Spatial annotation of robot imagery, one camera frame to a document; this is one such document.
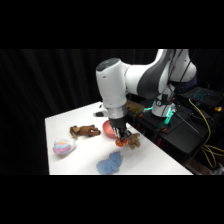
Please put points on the pink bowl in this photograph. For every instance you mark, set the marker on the pink bowl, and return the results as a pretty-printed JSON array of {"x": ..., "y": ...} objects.
[{"x": 108, "y": 130}]

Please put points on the black robot stand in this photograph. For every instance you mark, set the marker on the black robot stand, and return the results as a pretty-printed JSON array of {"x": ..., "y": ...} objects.
[{"x": 180, "y": 133}]

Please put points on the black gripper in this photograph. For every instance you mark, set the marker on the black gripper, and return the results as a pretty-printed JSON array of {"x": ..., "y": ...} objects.
[{"x": 119, "y": 126}]

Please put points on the blue plush toy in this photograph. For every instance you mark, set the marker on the blue plush toy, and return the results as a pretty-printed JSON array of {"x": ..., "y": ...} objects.
[{"x": 109, "y": 163}]

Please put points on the dark brown plush dog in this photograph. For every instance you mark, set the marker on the dark brown plush dog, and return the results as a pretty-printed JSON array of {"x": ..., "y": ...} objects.
[{"x": 85, "y": 131}]

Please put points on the tan tag on wrist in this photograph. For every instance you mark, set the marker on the tan tag on wrist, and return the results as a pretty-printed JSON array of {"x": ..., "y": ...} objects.
[{"x": 135, "y": 107}]

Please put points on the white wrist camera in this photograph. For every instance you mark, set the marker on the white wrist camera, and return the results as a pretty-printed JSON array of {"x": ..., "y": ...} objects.
[{"x": 100, "y": 112}]

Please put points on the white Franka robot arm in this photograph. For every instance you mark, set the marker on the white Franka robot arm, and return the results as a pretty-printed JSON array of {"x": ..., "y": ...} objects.
[{"x": 146, "y": 78}]

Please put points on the black laptop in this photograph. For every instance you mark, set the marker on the black laptop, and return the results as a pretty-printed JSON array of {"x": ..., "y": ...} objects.
[{"x": 203, "y": 95}]

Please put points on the small yellow object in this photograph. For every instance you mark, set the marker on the small yellow object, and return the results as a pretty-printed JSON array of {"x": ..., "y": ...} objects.
[{"x": 218, "y": 108}]

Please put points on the black curtain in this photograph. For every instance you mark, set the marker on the black curtain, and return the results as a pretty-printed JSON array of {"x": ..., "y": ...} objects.
[{"x": 33, "y": 86}]

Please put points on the pastel white plush toy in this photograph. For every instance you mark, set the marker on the pastel white plush toy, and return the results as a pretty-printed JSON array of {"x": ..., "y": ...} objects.
[{"x": 64, "y": 147}]

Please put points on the tan plush teddy bear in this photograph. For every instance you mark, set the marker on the tan plush teddy bear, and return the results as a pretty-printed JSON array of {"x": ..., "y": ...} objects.
[{"x": 134, "y": 141}]

